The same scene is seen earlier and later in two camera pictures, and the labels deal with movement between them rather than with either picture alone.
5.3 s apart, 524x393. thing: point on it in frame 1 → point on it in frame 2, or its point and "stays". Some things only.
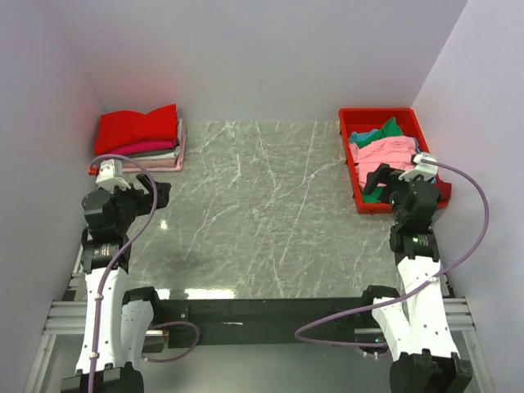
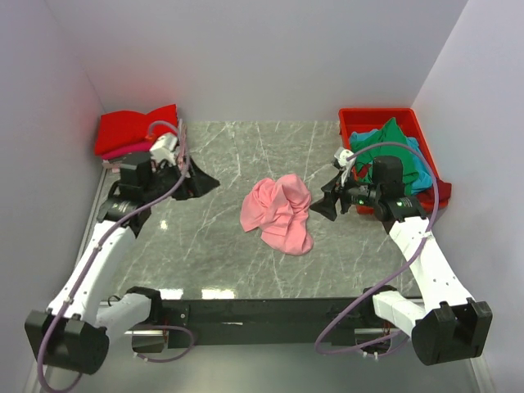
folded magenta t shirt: x=143 y=146 stays
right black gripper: x=380 y=175 → x=326 y=205
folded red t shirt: x=119 y=128 stays
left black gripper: x=142 y=198 → x=197 y=183
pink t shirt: x=395 y=151 → x=280 y=208
